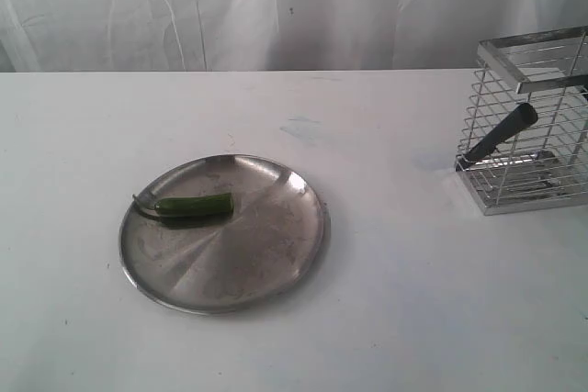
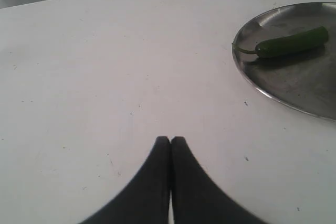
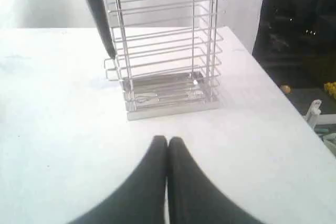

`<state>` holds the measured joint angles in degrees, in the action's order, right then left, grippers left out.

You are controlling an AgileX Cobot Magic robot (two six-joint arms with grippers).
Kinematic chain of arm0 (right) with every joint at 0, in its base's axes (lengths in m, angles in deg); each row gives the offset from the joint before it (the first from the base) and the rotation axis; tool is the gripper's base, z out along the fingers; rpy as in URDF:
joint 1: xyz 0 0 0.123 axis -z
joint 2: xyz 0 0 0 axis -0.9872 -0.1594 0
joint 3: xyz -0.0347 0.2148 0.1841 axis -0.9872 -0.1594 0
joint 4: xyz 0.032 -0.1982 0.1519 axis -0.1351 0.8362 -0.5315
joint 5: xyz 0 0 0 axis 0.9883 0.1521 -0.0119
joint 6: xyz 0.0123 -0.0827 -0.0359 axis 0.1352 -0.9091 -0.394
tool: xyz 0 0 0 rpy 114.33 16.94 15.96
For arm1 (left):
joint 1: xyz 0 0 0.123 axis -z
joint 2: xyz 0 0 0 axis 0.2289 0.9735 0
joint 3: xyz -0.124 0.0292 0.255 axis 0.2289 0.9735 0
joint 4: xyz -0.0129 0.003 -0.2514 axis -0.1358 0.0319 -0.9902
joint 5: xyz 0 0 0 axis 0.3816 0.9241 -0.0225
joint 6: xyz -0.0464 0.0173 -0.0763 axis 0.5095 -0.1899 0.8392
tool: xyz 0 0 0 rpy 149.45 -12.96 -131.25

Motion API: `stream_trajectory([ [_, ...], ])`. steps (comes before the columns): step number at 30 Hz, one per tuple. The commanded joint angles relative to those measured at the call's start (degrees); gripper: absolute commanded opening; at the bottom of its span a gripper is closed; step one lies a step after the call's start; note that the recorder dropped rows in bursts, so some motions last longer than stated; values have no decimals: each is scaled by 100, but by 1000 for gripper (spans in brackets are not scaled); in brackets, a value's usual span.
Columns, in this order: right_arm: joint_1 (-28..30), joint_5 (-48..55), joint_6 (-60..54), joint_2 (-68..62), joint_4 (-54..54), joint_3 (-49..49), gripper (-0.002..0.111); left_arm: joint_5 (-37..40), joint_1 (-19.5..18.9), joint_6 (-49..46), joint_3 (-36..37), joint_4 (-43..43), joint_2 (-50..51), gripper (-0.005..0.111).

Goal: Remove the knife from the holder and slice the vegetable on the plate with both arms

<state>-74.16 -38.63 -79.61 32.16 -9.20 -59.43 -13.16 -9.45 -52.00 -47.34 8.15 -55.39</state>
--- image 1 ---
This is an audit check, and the green cucumber piece with stem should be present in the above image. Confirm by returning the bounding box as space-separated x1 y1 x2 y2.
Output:
132 193 234 218

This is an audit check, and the black handled serrated knife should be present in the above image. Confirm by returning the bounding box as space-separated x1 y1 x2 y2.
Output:
457 103 538 170

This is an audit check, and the round stainless steel plate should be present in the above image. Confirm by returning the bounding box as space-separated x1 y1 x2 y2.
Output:
119 154 330 315

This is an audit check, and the white backdrop curtain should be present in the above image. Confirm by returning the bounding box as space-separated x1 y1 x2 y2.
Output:
1 0 587 72

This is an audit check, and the chrome wire utensil rack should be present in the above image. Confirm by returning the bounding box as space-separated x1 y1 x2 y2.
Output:
454 26 587 215

